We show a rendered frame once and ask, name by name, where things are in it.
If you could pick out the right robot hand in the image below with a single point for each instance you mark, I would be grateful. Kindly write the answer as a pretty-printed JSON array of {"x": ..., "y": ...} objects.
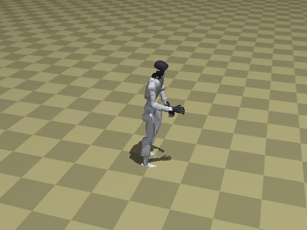
[{"x": 178, "y": 109}]

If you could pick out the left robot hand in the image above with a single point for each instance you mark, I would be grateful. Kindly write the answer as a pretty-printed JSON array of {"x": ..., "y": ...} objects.
[{"x": 172, "y": 114}]

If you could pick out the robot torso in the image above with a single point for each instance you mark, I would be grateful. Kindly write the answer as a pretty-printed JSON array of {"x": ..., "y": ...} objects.
[{"x": 159, "y": 84}]

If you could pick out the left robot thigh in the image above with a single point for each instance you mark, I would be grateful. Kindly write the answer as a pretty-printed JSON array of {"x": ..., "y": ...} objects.
[{"x": 158, "y": 118}]

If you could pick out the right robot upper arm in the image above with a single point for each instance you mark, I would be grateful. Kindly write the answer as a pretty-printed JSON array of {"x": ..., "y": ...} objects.
[{"x": 152, "y": 93}]

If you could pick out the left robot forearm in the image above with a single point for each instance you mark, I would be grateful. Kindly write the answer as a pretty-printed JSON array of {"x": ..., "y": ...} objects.
[{"x": 163, "y": 97}]

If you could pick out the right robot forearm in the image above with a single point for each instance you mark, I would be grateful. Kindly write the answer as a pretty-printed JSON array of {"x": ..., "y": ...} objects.
[{"x": 160, "y": 107}]

